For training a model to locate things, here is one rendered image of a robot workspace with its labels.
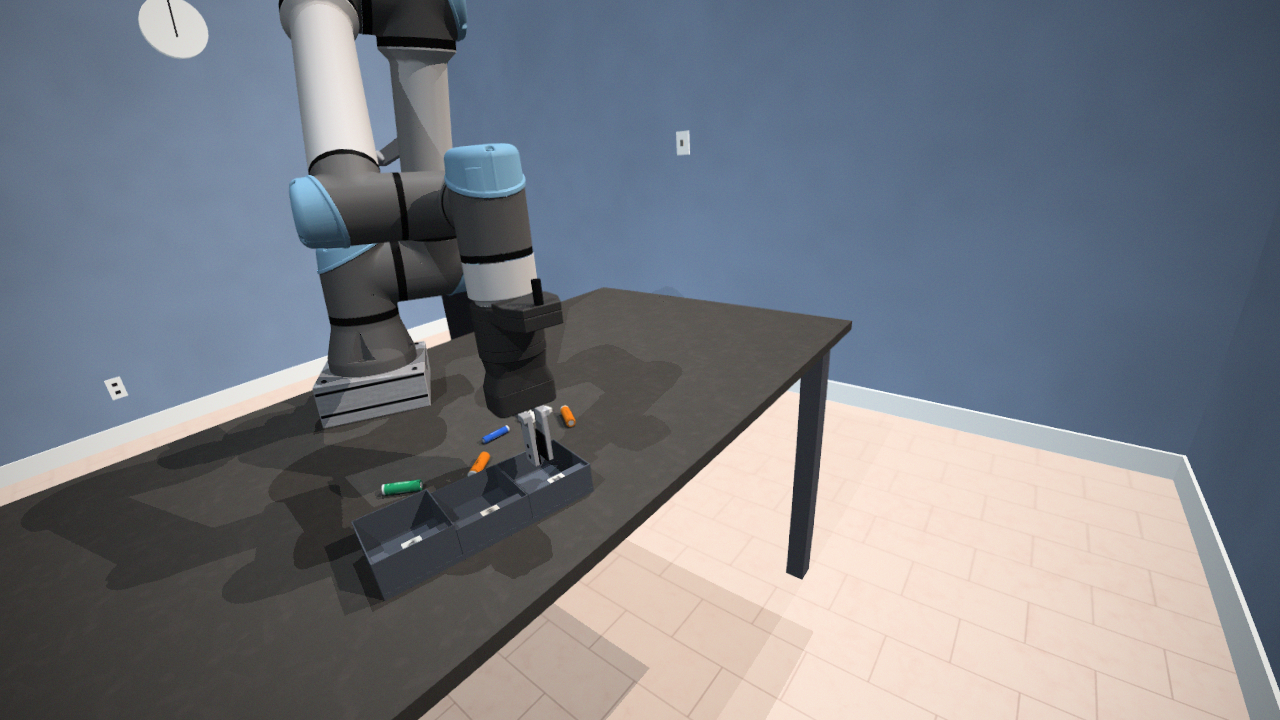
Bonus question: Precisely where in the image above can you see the blue battery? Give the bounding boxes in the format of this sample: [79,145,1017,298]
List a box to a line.
[483,427,509,445]

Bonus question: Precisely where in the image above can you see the green aa battery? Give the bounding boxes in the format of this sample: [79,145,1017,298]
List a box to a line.
[381,480,422,495]

